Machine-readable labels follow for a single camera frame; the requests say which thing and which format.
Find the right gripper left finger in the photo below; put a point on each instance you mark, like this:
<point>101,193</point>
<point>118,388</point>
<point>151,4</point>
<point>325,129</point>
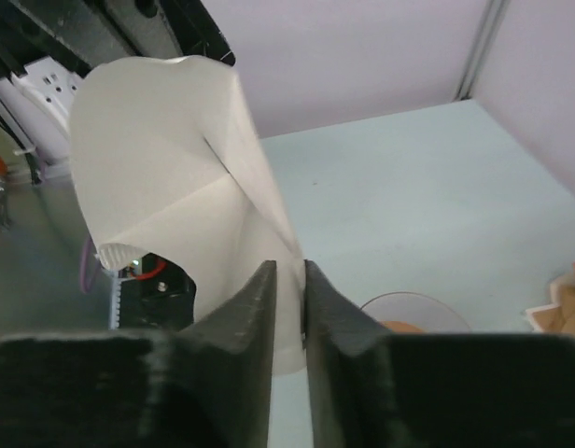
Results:
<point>206,386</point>

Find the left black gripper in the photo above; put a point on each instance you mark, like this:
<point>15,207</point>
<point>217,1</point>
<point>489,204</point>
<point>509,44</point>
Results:
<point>81,35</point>

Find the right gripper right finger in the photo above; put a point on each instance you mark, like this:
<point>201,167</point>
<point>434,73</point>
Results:
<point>371,387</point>

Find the pink glass dripper cone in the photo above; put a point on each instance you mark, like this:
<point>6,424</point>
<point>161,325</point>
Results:
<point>414,313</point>

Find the white paper coffee filter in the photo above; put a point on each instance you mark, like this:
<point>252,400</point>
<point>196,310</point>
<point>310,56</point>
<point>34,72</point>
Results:
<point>165,159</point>

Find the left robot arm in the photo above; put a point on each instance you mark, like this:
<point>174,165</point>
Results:
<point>36,107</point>

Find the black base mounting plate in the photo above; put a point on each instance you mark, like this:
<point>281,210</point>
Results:
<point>154,293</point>

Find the stack of paper filters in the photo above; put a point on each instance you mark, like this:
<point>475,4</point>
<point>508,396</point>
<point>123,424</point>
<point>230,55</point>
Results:
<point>559,315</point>

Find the grey slotted cable duct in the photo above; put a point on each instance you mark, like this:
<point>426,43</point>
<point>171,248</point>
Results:
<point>112,289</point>

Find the left aluminium frame post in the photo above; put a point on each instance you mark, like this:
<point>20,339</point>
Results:
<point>485,36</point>

